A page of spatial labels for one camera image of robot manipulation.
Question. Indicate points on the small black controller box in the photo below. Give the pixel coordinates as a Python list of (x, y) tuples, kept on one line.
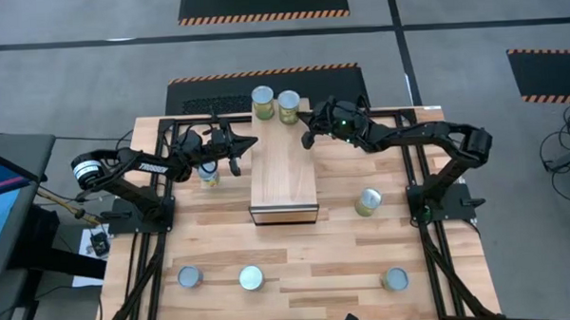
[(100, 243)]

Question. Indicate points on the black aluminium rig frame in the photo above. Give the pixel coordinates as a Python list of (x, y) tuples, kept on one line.
[(188, 121)]

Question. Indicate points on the wooden shelf with black frame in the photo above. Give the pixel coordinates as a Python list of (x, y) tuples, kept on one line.
[(283, 169)]

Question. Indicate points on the black monitor stand base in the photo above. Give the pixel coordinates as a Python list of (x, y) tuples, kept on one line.
[(56, 263)]

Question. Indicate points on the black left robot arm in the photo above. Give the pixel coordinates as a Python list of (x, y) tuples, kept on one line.
[(147, 166)]

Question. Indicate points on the white pineapple label tin can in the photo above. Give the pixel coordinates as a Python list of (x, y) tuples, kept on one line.
[(209, 178)]

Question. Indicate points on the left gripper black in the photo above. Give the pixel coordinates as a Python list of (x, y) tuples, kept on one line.
[(218, 145)]

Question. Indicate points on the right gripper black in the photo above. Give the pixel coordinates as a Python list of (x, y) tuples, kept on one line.
[(336, 120)]

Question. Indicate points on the black floor tape strip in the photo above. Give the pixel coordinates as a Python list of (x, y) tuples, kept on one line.
[(401, 46), (261, 35)]

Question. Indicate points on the grey side desk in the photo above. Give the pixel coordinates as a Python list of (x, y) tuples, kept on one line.
[(18, 150)]

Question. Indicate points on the green yellow label tin can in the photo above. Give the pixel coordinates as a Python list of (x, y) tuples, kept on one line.
[(288, 101), (368, 200), (251, 277), (395, 279), (263, 96)]

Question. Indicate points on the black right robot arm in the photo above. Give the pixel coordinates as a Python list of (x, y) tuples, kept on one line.
[(431, 132)]

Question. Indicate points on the white paper sheet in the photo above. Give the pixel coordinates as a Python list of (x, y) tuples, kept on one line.
[(84, 243)]

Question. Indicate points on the black hazard-striped floor mat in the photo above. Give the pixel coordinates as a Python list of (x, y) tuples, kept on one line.
[(260, 1), (320, 83), (548, 72)]

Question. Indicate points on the grey label tin can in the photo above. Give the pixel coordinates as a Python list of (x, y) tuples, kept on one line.
[(189, 276)]

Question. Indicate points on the monitor with blue screen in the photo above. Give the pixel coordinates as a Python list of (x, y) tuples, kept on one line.
[(1, 212)]

